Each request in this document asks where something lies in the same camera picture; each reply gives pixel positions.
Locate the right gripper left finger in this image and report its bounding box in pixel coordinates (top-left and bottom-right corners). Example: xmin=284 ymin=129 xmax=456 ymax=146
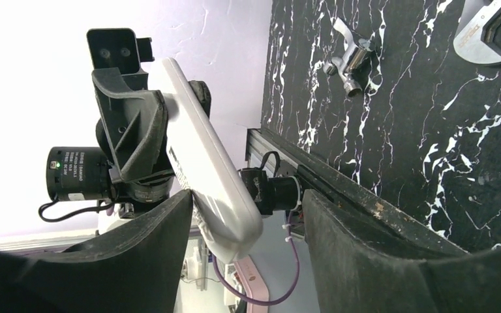
xmin=0 ymin=190 xmax=192 ymax=312

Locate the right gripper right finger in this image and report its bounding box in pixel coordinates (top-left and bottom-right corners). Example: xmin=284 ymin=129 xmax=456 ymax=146
xmin=303 ymin=190 xmax=501 ymax=312

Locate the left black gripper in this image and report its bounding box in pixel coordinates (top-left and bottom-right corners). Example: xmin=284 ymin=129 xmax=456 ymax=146
xmin=91 ymin=68 xmax=211 ymax=212

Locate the white remote control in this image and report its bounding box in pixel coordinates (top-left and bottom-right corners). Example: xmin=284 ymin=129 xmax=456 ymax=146
xmin=149 ymin=57 xmax=263 ymax=263

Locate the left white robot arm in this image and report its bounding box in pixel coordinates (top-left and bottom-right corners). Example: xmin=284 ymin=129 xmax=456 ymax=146
xmin=46 ymin=59 xmax=302 ymax=243

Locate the pink storage bin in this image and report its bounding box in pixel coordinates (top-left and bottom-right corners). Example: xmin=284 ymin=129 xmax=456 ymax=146
xmin=220 ymin=256 xmax=269 ymax=313

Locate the aluminium frame rail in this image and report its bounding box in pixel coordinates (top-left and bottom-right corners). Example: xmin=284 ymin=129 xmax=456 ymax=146
xmin=245 ymin=128 xmax=306 ymax=184

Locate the red handled adjustable wrench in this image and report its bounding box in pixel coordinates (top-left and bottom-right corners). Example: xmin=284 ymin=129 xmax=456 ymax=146
xmin=453 ymin=0 xmax=501 ymax=66

